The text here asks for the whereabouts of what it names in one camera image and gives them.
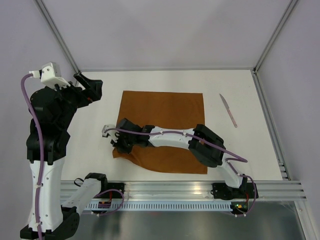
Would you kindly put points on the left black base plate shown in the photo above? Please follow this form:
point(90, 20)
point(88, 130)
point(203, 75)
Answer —
point(115, 193)

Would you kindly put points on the left aluminium frame post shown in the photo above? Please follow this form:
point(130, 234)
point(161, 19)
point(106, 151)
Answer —
point(50, 22)

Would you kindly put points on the aluminium mounting rail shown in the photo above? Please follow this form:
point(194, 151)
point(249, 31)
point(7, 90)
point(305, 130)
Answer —
point(285, 190)

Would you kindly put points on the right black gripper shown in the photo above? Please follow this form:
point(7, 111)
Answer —
point(120, 148)

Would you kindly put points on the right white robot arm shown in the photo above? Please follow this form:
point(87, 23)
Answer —
point(206, 146)

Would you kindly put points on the knife with pink handle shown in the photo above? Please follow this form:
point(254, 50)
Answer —
point(228, 110)

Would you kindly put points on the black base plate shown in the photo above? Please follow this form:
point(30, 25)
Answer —
point(115, 193)
point(223, 192)

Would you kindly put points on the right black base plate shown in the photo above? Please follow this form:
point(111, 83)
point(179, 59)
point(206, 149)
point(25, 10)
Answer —
point(223, 192)

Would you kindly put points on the white slotted cable duct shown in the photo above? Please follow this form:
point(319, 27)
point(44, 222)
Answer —
point(220, 206)

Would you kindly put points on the right aluminium frame post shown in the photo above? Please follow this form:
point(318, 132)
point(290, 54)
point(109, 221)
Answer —
point(275, 34)

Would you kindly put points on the aluminium frame post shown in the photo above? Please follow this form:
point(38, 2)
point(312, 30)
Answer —
point(50, 22)
point(275, 34)

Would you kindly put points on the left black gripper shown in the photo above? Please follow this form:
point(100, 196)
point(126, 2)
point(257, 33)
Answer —
point(94, 93)

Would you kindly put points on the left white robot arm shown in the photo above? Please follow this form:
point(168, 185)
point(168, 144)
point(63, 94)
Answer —
point(52, 110)

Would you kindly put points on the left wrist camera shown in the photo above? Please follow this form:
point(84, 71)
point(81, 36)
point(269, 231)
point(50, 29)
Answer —
point(50, 76)

